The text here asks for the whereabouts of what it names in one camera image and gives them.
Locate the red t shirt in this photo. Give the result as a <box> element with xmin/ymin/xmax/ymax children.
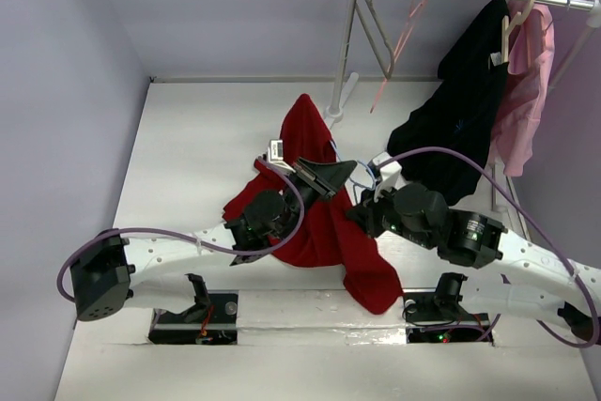
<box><xmin>221</xmin><ymin>93</ymin><xmax>405</xmax><ymax>316</ymax></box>

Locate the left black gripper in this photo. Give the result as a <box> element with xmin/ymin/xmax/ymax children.
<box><xmin>276</xmin><ymin>157</ymin><xmax>354</xmax><ymax>240</ymax></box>

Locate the pink wire hanger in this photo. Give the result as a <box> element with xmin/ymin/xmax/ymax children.
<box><xmin>369</xmin><ymin>0</ymin><xmax>428</xmax><ymax>114</ymax></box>

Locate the black t shirt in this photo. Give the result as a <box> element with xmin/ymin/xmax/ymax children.
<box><xmin>386</xmin><ymin>0</ymin><xmax>509</xmax><ymax>206</ymax></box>

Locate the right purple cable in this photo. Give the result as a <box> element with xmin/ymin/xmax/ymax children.
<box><xmin>375</xmin><ymin>147</ymin><xmax>601</xmax><ymax>349</ymax></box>

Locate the grey plastic hanger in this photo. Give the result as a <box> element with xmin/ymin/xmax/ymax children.
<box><xmin>351</xmin><ymin>0</ymin><xmax>395</xmax><ymax>81</ymax></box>

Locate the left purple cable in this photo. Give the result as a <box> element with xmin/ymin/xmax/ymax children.
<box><xmin>56</xmin><ymin>156</ymin><xmax>307</xmax><ymax>341</ymax></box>

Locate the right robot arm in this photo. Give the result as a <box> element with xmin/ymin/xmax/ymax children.
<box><xmin>347</xmin><ymin>183</ymin><xmax>600</xmax><ymax>345</ymax></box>

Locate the blue wire hanger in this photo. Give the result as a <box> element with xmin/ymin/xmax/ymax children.
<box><xmin>347</xmin><ymin>160</ymin><xmax>377</xmax><ymax>205</ymax></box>

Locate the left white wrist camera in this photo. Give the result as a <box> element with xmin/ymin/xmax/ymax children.
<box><xmin>259</xmin><ymin>139</ymin><xmax>294</xmax><ymax>175</ymax></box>

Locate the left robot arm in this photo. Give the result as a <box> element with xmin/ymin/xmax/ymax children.
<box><xmin>61</xmin><ymin>158</ymin><xmax>357</xmax><ymax>322</ymax></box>

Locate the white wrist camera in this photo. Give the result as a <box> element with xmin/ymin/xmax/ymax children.
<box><xmin>259</xmin><ymin>139</ymin><xmax>294</xmax><ymax>175</ymax></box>
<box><xmin>368</xmin><ymin>151</ymin><xmax>402</xmax><ymax>202</ymax></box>

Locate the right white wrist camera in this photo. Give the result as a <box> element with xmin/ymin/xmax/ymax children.
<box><xmin>368</xmin><ymin>151</ymin><xmax>402</xmax><ymax>202</ymax></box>

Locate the purple cable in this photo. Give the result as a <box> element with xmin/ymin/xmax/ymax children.
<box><xmin>375</xmin><ymin>147</ymin><xmax>601</xmax><ymax>349</ymax></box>
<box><xmin>56</xmin><ymin>156</ymin><xmax>307</xmax><ymax>341</ymax></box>

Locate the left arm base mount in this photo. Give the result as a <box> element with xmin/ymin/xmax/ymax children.
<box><xmin>147</xmin><ymin>274</ymin><xmax>239</xmax><ymax>346</ymax></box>

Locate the pink shirt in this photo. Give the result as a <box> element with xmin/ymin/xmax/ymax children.
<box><xmin>491</xmin><ymin>0</ymin><xmax>555</xmax><ymax>177</ymax></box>

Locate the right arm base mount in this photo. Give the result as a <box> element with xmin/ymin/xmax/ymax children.
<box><xmin>402</xmin><ymin>272</ymin><xmax>494</xmax><ymax>345</ymax></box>

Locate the white clothes rack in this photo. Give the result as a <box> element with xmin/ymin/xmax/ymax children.
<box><xmin>323</xmin><ymin>0</ymin><xmax>601</xmax><ymax>214</ymax></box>

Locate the wooden hanger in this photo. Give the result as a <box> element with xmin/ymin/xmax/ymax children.
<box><xmin>501</xmin><ymin>0</ymin><xmax>536</xmax><ymax>63</ymax></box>

